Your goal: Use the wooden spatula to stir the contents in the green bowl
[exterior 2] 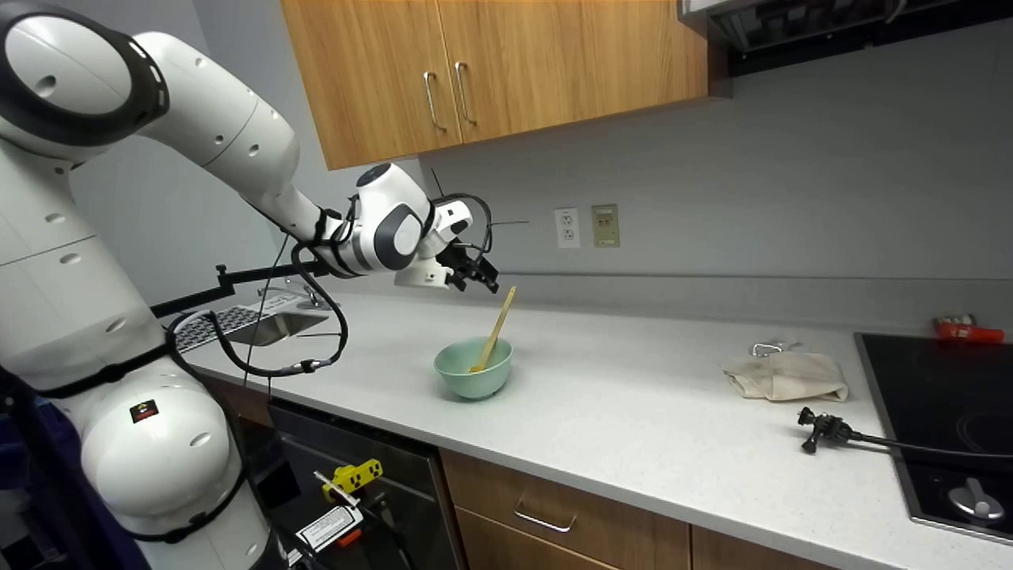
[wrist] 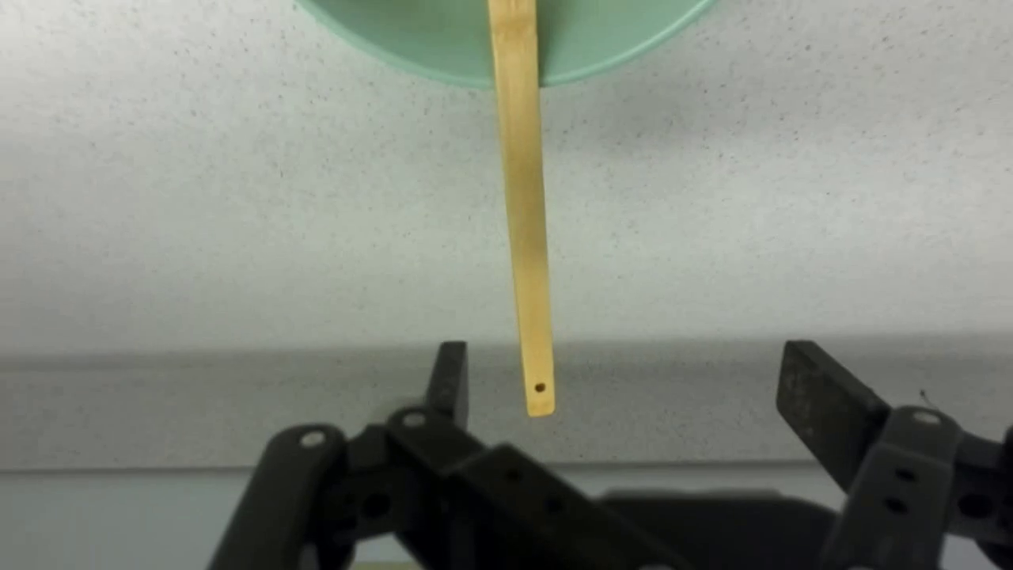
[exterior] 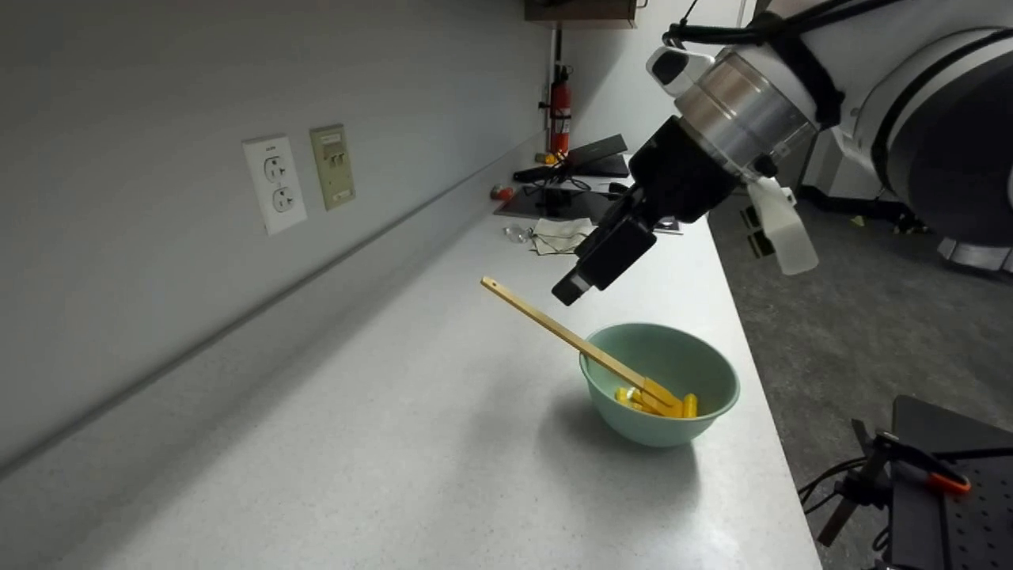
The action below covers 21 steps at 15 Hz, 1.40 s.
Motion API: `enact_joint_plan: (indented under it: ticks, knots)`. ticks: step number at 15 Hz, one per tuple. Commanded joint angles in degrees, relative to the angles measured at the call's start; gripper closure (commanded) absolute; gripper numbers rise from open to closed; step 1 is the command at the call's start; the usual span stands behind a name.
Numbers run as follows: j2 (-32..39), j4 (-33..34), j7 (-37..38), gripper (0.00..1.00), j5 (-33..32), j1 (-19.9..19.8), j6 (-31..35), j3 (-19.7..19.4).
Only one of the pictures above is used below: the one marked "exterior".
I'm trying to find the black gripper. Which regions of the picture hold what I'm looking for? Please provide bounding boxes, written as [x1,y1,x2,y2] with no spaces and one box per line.
[548,114,740,312]

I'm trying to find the wooden spatula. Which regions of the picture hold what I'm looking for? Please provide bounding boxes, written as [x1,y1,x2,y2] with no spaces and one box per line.
[477,273,690,422]

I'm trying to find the mint green bowl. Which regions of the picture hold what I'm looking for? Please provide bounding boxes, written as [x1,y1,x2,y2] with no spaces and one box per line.
[575,320,745,452]

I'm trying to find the beige cloth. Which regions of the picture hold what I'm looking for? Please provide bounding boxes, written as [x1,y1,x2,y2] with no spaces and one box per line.
[502,214,597,261]

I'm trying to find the black wedge shaped object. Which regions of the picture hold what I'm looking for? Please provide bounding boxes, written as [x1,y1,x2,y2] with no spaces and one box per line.
[509,132,634,185]

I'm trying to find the red fire extinguisher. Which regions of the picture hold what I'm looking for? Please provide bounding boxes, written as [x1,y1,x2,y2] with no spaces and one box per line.
[538,26,575,169]

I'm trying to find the yellow food pieces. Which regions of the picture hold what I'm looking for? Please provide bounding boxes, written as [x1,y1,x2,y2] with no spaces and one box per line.
[612,384,701,422]

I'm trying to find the black perforated platform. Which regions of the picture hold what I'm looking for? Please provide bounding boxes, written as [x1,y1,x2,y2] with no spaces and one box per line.
[882,392,1013,570]

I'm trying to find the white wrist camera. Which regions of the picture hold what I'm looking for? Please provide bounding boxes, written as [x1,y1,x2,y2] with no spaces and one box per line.
[745,172,823,278]

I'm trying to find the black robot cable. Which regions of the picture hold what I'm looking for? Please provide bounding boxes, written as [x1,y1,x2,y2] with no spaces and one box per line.
[661,0,900,131]

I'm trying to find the beige wall switch plate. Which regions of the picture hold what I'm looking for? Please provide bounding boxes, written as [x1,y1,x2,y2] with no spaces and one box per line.
[306,122,356,212]

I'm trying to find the white wall power outlet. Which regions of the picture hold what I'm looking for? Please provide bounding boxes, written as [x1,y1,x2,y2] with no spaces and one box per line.
[241,132,310,238]

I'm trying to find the black clamp with orange handle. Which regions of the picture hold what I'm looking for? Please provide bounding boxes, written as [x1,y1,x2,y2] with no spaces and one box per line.
[796,419,975,552]

